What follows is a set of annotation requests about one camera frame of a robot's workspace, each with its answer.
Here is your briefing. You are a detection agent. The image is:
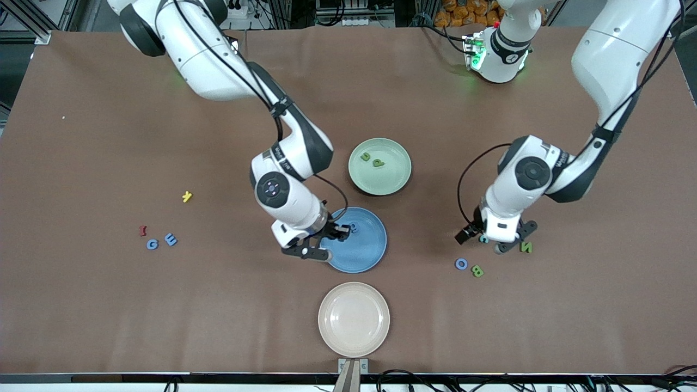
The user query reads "blue plate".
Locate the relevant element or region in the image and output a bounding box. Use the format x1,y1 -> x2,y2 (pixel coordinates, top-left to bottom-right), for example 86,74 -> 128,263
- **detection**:
321,206 -> 388,274

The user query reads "light green plate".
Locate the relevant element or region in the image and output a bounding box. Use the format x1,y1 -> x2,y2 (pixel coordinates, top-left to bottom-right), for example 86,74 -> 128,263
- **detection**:
348,137 -> 412,196

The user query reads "beige plate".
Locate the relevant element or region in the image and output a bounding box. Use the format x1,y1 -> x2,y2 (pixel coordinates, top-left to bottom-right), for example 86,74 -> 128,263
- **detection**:
317,281 -> 391,358

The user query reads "brown table cover sheet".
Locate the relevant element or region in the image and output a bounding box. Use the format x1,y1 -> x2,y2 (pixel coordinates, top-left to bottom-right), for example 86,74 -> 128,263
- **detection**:
0,24 -> 697,376

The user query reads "orange bags pile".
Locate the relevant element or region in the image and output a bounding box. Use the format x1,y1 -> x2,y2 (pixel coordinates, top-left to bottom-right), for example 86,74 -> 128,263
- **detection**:
434,0 -> 503,28

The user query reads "dark equipment rack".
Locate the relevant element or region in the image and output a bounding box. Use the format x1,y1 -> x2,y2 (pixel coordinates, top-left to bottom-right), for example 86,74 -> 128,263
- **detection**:
315,0 -> 397,29

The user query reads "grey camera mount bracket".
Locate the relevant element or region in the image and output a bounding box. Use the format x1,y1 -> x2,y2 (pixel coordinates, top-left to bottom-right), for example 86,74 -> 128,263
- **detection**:
338,358 -> 369,392

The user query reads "black cable bundle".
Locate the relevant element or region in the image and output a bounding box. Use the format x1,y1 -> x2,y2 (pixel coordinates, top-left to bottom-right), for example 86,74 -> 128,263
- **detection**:
376,366 -> 697,392

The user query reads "black table edge rail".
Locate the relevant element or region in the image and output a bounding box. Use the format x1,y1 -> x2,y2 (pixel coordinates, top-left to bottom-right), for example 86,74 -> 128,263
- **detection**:
0,372 -> 697,385

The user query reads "aluminium frame profile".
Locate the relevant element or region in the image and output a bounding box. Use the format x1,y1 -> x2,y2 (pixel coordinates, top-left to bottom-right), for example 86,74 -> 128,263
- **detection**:
0,0 -> 53,44

